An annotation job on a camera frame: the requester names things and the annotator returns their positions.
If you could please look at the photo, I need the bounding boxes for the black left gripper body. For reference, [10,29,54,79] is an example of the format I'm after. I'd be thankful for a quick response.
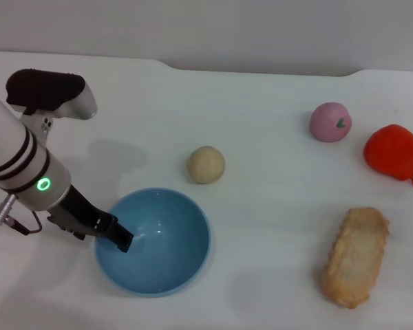
[46,184,120,241]

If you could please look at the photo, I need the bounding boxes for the round beige bun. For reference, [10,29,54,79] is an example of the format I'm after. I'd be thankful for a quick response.
[187,145,226,185]

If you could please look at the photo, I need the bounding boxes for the red bell pepper toy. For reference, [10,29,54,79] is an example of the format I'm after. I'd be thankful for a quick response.
[363,124,413,189]

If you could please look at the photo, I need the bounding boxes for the beige toast bread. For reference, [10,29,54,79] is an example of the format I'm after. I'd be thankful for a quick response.
[322,206,390,309]

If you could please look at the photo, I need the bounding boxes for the blue ceramic bowl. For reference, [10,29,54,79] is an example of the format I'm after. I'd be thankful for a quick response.
[94,187,211,298]

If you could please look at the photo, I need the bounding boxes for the silver left connector with cable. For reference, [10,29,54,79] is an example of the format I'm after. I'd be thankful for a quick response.
[0,193,43,236]

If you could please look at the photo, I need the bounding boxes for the black grey left wrist camera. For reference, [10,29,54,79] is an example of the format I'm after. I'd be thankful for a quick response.
[6,68,98,121]

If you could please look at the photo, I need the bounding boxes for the pink peach toy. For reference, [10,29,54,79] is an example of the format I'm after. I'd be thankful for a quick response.
[308,102,352,143]

